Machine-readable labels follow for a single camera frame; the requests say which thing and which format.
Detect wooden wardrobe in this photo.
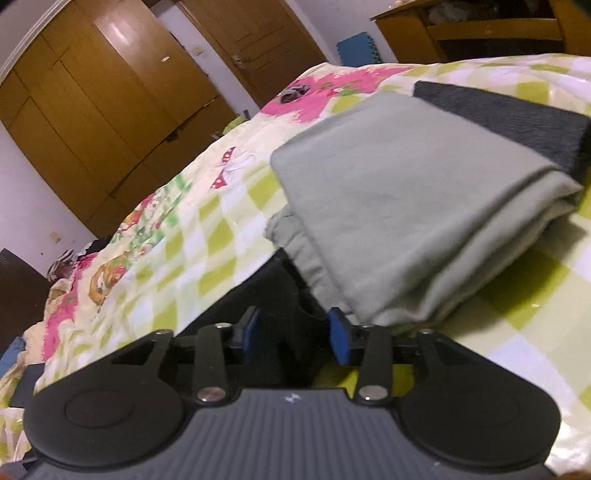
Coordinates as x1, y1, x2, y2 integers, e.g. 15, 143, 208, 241
0, 0, 237, 238

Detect blue foam mat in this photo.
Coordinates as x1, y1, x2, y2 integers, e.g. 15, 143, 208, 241
335, 32, 382, 66

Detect blue cloth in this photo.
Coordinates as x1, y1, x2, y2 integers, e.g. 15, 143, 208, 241
0, 336, 27, 376

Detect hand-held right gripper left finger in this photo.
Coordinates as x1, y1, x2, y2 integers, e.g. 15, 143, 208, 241
111, 306, 262, 405

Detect dark flat case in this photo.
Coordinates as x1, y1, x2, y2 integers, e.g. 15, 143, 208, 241
8, 364, 47, 409

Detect wooden desk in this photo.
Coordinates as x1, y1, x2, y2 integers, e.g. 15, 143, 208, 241
370, 0, 591, 64

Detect black pants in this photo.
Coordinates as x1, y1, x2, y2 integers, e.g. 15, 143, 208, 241
178, 248, 329, 389

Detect folded dark grey garment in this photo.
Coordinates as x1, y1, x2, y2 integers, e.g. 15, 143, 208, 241
412, 80, 591, 180

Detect small dark cloth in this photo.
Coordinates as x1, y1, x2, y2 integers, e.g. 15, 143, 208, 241
280, 83, 310, 104

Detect wooden door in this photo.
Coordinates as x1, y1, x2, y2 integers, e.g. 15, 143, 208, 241
177, 0, 331, 114

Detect pile of striped clothing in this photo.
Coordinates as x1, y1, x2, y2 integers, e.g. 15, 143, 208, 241
46, 249, 95, 281

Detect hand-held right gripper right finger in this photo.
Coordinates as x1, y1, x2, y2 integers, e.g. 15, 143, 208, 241
327, 307, 468, 407

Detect folded grey-green pants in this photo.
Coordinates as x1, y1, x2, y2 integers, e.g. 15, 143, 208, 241
264, 90, 585, 335

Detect dark wooden headboard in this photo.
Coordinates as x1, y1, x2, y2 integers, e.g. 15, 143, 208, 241
0, 248, 52, 354

